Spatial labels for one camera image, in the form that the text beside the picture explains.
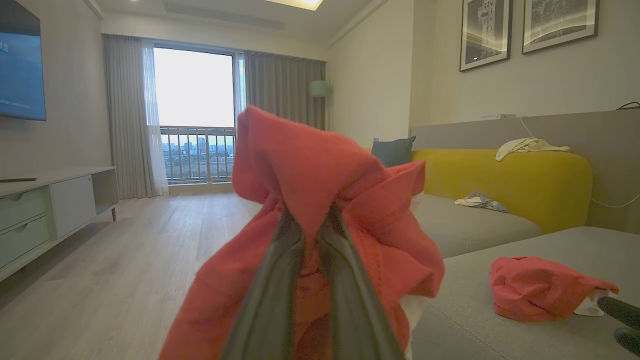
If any cream cloth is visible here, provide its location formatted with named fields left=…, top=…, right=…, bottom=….
left=495, top=137, right=571, bottom=162

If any ceiling light panel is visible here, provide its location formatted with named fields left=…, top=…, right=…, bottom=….
left=264, top=0, right=325, bottom=12

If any white cable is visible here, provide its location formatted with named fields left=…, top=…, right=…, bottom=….
left=519, top=115, right=640, bottom=209

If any white and green TV cabinet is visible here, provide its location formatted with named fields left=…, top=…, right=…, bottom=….
left=0, top=166, right=120, bottom=284

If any patterned cloth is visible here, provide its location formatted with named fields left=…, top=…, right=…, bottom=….
left=454, top=192, right=510, bottom=213

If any teal throw pillow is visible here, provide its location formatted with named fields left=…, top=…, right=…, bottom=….
left=371, top=136, right=417, bottom=168

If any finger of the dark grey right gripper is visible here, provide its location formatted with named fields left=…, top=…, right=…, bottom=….
left=597, top=296, right=640, bottom=331
left=614, top=327, right=640, bottom=357

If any wall-mounted television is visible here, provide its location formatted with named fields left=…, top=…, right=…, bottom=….
left=0, top=0, right=47, bottom=122

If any balcony railing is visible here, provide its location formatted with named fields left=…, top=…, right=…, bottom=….
left=159, top=125, right=237, bottom=184

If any red cloth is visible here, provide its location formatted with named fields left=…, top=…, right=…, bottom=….
left=159, top=105, right=446, bottom=360
left=489, top=256, right=620, bottom=322

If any grey fabric sofa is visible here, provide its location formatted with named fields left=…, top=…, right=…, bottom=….
left=409, top=192, right=640, bottom=360

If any white sheer curtain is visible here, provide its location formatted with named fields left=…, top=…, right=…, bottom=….
left=141, top=42, right=170, bottom=197

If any grey curtain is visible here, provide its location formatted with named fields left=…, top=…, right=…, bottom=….
left=244, top=51, right=327, bottom=132
left=102, top=35, right=152, bottom=200

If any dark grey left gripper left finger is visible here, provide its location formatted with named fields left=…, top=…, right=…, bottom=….
left=220, top=207, right=306, bottom=360

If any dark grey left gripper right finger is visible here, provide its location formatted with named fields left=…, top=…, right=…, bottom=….
left=317, top=202, right=406, bottom=360

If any floor lamp with pale shade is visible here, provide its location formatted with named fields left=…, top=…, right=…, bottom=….
left=307, top=80, right=331, bottom=132

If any dark framed picture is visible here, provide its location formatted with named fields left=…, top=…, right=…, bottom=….
left=459, top=0, right=514, bottom=73
left=521, top=0, right=600, bottom=55

